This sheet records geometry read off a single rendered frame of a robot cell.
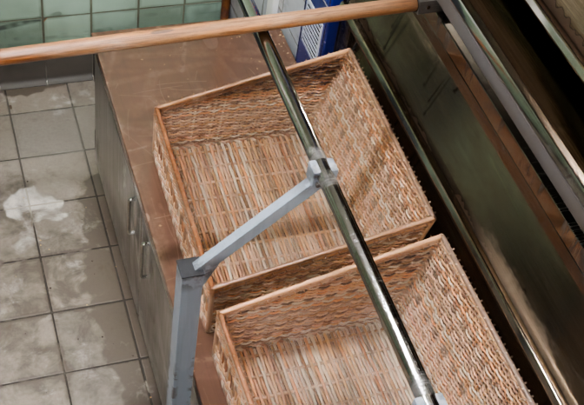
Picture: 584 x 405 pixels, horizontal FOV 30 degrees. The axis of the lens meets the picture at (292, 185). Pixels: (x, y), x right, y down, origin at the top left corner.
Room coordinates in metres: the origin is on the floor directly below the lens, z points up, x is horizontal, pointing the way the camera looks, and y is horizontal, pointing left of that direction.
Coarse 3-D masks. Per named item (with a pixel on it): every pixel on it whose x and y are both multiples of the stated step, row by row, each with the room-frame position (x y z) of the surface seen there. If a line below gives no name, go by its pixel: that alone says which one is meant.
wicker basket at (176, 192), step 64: (320, 64) 2.00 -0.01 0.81; (192, 128) 1.87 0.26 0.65; (256, 128) 1.94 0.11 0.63; (320, 128) 1.96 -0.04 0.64; (384, 128) 1.79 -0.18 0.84; (192, 192) 1.73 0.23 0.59; (256, 192) 1.76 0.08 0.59; (320, 192) 1.80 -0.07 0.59; (384, 192) 1.68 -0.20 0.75; (192, 256) 1.49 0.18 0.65; (320, 256) 1.44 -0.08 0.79
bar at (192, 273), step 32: (256, 32) 1.63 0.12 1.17; (288, 96) 1.46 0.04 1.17; (320, 160) 1.32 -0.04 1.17; (288, 192) 1.29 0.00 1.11; (256, 224) 1.26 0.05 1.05; (352, 224) 1.19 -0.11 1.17; (224, 256) 1.23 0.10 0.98; (352, 256) 1.13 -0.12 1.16; (192, 288) 1.20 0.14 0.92; (384, 288) 1.07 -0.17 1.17; (192, 320) 1.20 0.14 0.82; (384, 320) 1.01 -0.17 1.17; (192, 352) 1.20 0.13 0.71; (416, 384) 0.90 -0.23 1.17
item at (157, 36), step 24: (384, 0) 1.75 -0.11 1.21; (408, 0) 1.76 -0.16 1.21; (192, 24) 1.58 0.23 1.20; (216, 24) 1.59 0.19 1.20; (240, 24) 1.61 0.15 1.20; (264, 24) 1.62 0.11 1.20; (288, 24) 1.64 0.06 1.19; (24, 48) 1.44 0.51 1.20; (48, 48) 1.45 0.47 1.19; (72, 48) 1.47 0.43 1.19; (96, 48) 1.48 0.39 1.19; (120, 48) 1.50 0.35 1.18
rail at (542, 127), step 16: (464, 0) 1.47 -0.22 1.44; (464, 16) 1.44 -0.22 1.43; (480, 32) 1.40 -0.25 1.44; (496, 48) 1.36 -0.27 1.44; (496, 64) 1.33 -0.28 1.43; (512, 80) 1.29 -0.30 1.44; (528, 96) 1.26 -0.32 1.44; (528, 112) 1.23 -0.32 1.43; (544, 128) 1.20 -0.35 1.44; (544, 144) 1.18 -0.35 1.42; (560, 144) 1.17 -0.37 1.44; (560, 160) 1.14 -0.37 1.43; (576, 176) 1.11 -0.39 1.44; (576, 192) 1.09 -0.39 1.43
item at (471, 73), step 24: (432, 24) 1.79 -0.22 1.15; (456, 48) 1.69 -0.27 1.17; (480, 72) 1.62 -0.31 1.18; (480, 96) 1.58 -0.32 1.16; (504, 120) 1.50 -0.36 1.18; (504, 144) 1.47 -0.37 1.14; (528, 168) 1.40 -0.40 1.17; (552, 192) 1.34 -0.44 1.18; (552, 216) 1.31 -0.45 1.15; (576, 240) 1.24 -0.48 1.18
